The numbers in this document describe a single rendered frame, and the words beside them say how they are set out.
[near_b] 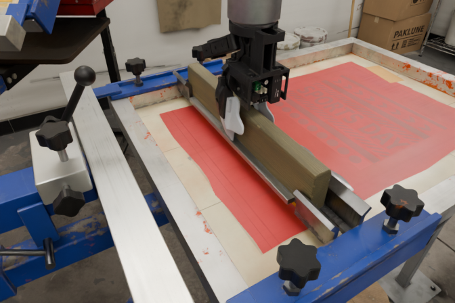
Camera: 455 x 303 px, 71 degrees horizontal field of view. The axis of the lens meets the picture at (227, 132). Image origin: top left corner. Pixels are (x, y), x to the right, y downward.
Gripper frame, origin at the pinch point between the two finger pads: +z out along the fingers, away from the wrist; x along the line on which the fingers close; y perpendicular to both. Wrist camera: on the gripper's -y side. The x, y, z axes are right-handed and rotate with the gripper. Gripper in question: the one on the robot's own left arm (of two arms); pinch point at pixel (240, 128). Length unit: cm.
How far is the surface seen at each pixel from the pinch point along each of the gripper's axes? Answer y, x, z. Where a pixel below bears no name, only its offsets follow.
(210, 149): -3.2, -4.7, 5.4
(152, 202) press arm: 0.7, -18.3, 9.3
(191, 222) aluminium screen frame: 13.7, -16.4, 1.8
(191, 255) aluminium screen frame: 17.8, -18.2, 2.6
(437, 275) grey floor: 19, 95, 100
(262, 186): 10.1, -1.8, 5.2
